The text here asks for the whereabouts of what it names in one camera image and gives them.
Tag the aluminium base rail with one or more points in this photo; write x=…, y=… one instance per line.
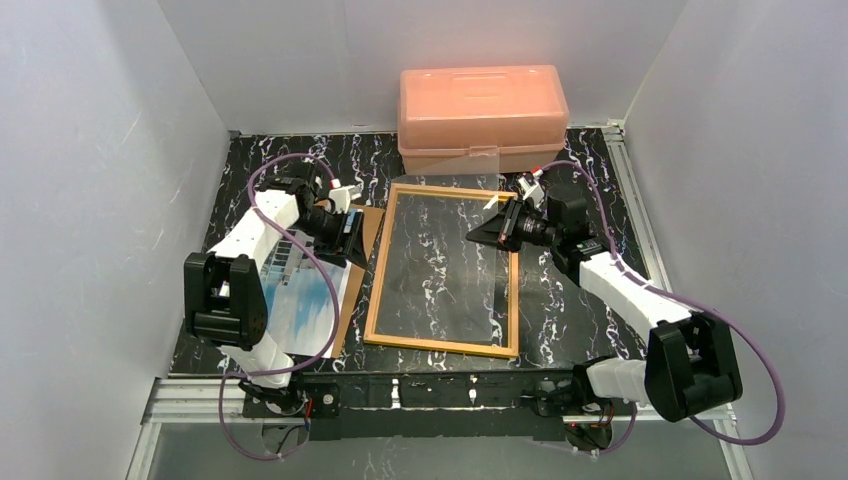
x=187, y=400

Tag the clear acrylic sheet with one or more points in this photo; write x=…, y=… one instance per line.
x=436, y=284

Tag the aluminium side rail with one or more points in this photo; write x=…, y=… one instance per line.
x=614, y=139

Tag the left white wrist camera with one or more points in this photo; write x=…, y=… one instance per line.
x=341, y=197

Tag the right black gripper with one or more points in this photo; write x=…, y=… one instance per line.
x=507, y=225

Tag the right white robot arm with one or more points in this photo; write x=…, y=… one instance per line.
x=691, y=364

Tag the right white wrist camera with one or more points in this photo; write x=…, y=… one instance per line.
x=530, y=189

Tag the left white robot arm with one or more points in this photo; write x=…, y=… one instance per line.
x=224, y=299

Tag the orange plastic storage box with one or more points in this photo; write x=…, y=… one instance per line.
x=480, y=120

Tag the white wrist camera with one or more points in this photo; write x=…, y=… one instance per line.
x=341, y=197
x=530, y=189

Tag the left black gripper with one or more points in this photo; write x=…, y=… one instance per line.
x=348, y=230

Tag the yellow wooden picture frame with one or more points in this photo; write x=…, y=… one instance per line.
x=510, y=350

